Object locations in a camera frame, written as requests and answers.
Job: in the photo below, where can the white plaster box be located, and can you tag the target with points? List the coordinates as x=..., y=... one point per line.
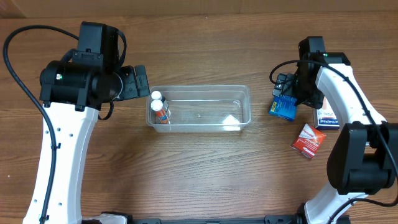
x=324, y=118

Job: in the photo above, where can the blue medicine box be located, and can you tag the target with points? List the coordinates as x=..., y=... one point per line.
x=283, y=106

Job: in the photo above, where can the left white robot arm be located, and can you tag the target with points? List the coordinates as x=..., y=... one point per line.
x=73, y=90

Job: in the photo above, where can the clear plastic container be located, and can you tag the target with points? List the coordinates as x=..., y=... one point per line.
x=202, y=108

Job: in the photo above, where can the red medicine box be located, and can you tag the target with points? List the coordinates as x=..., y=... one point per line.
x=308, y=141

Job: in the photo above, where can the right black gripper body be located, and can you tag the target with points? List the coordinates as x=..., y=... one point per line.
x=286, y=86

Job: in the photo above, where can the orange tube white cap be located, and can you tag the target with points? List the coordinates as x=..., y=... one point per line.
x=162, y=113

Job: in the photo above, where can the black bottle white cap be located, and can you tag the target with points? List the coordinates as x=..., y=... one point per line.
x=156, y=95

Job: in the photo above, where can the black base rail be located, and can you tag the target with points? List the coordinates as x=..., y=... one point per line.
x=217, y=220

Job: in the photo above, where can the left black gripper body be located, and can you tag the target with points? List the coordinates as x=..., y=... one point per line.
x=135, y=82

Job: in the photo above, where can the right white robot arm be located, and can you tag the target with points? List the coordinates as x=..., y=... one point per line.
x=363, y=160

